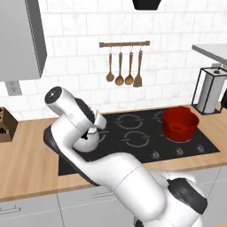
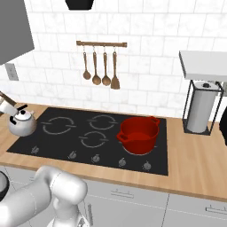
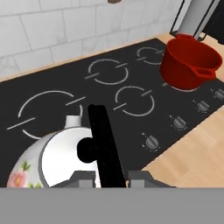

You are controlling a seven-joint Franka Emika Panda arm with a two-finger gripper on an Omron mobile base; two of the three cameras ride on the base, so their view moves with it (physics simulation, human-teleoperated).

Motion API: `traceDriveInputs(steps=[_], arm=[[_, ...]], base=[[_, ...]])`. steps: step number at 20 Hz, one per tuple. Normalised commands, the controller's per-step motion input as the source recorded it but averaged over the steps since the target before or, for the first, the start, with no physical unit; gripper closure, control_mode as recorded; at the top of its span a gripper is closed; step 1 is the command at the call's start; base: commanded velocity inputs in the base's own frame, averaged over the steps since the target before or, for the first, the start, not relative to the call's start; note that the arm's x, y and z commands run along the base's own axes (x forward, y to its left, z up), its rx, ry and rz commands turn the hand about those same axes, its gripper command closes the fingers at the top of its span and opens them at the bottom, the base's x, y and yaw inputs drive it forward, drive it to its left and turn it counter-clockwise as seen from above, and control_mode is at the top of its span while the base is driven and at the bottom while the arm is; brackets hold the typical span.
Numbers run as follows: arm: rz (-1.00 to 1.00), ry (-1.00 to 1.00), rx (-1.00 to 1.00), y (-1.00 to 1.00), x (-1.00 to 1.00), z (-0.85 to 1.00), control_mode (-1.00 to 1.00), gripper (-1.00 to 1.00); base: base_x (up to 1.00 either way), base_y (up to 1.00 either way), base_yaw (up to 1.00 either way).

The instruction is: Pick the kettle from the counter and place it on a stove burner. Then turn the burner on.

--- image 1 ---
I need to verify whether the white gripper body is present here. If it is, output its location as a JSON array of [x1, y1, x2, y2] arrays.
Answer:
[[94, 113, 108, 129]]

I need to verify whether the silver round kettle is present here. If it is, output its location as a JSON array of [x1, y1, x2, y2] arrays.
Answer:
[[72, 127, 100, 153]]

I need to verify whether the small wooden spoon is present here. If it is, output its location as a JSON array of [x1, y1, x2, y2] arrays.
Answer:
[[106, 51, 115, 83]]

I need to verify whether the wooden ladle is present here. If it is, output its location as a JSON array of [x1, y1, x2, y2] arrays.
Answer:
[[114, 51, 125, 87]]

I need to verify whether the black glass hob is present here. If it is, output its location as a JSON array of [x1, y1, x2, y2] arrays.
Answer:
[[58, 107, 221, 177]]

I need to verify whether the wooden round spoon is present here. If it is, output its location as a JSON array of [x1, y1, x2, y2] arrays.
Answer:
[[124, 51, 135, 87]]

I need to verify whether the wooden spatula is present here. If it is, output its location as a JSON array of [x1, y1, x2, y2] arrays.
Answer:
[[132, 49, 144, 89]]

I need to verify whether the red cooking pot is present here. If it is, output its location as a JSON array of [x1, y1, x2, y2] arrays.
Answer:
[[161, 106, 200, 143]]

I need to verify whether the grey drawer front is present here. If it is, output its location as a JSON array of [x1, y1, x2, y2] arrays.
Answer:
[[56, 184, 137, 227], [0, 192, 61, 227]]

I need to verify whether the brown wooden knife block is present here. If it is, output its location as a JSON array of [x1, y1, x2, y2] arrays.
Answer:
[[0, 106, 20, 144]]

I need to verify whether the white paper towel roll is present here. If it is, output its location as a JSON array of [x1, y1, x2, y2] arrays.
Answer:
[[197, 67, 227, 114]]

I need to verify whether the black extractor hood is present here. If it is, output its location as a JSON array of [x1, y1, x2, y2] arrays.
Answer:
[[131, 0, 163, 12]]

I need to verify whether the black appliance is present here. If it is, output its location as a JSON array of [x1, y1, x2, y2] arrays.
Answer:
[[220, 90, 227, 111]]

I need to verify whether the grey cupboard door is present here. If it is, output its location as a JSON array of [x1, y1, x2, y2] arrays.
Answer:
[[189, 166, 227, 227]]

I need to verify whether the grey drawer handle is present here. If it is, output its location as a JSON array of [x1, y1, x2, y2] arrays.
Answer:
[[0, 206, 22, 215], [91, 191, 115, 200]]

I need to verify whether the wooden utensil rail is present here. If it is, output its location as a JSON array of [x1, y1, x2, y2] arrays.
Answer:
[[98, 40, 151, 49]]

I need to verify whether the grey wall socket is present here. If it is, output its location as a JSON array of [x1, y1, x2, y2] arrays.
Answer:
[[4, 80, 23, 97]]

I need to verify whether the grey wall cabinet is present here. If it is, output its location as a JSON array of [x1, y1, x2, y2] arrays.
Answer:
[[0, 0, 48, 82]]

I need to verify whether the grey wall shelf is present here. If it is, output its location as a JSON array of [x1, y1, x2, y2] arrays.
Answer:
[[191, 43, 227, 67]]

